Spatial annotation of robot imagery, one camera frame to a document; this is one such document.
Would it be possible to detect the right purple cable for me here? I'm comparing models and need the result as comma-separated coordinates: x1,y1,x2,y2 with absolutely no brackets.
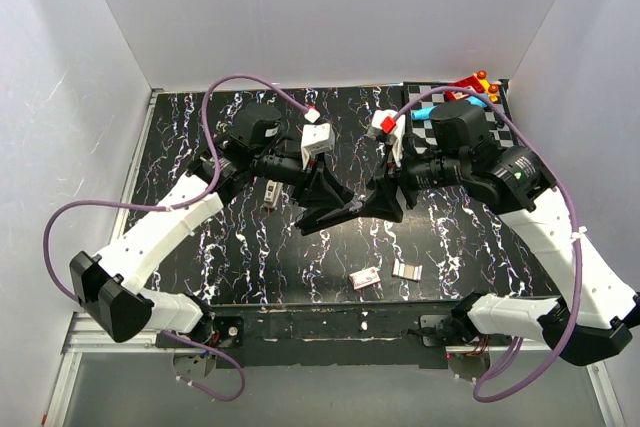
382,91,589,404

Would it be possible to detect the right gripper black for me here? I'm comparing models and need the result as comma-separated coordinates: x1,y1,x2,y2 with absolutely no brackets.
356,139,467,224

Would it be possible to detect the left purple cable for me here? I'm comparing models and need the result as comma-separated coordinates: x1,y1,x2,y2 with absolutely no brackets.
42,74,321,402

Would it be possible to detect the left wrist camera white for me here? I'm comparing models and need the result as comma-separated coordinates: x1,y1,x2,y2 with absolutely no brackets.
300,123,335,168

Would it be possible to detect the blue toy marker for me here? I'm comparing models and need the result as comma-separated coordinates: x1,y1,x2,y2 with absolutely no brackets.
411,97,487,121

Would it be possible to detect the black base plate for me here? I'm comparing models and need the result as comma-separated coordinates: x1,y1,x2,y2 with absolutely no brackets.
154,302,501,371

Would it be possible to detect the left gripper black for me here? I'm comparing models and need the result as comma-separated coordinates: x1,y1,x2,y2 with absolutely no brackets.
253,148,346,208

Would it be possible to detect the red toy block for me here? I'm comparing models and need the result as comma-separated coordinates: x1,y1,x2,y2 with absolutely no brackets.
450,70,500,102

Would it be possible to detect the black stapler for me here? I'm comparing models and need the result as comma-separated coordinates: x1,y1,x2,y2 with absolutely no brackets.
344,196,366,213

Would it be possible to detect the purple cable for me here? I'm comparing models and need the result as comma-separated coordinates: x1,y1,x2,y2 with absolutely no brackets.
382,91,589,404
42,74,321,402

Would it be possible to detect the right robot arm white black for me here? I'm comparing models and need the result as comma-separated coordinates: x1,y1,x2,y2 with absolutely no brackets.
350,100,639,366

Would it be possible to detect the checkered chess board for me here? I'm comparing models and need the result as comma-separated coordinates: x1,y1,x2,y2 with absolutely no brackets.
403,80,518,148

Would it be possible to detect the red white staple box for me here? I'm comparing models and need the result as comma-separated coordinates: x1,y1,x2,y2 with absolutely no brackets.
349,267,381,290

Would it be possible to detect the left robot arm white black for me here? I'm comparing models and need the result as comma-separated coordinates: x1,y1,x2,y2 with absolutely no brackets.
70,104,353,347

